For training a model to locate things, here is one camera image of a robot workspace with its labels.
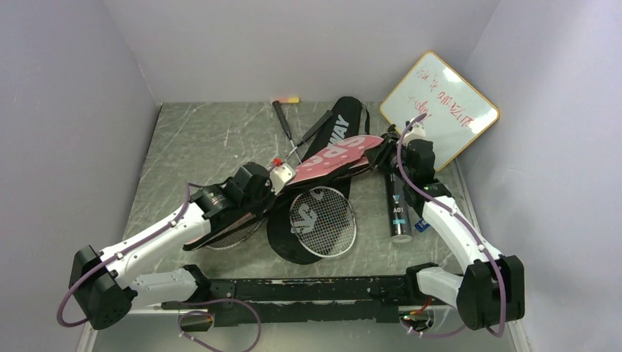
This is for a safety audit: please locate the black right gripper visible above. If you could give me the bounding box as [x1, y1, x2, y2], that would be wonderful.
[365, 134, 414, 183]

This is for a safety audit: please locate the pink racket bag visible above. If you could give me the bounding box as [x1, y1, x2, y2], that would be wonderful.
[183, 135, 383, 252]

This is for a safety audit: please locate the black shuttlecock tube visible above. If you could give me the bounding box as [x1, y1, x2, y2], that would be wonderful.
[384, 174, 413, 243]

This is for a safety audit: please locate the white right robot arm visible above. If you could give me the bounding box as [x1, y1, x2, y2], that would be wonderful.
[365, 114, 525, 337]

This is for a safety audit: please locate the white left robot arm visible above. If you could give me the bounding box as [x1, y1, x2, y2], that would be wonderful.
[56, 162, 297, 330]

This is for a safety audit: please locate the white racket left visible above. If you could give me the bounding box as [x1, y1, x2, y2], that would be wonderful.
[205, 103, 301, 250]

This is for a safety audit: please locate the white racket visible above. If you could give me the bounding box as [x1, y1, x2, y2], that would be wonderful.
[205, 103, 301, 250]
[289, 110, 357, 258]

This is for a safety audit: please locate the black racket bag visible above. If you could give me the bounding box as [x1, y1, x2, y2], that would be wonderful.
[266, 96, 370, 265]

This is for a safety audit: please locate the white racket right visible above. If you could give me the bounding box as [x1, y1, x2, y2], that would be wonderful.
[289, 110, 357, 258]

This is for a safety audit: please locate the yellow pink marker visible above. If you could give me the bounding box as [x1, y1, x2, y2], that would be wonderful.
[271, 97, 300, 104]

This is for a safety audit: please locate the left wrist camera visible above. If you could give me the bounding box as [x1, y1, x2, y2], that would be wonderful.
[268, 158, 296, 194]

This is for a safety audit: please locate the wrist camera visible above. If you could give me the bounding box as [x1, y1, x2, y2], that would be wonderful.
[268, 158, 296, 194]
[403, 122, 426, 145]

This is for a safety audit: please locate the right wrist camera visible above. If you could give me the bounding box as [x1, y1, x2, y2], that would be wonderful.
[403, 122, 426, 145]

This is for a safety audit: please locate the whiteboard with yellow frame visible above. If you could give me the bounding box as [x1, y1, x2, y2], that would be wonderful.
[380, 51, 500, 171]

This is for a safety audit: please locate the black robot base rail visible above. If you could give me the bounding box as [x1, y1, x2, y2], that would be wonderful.
[161, 274, 438, 327]

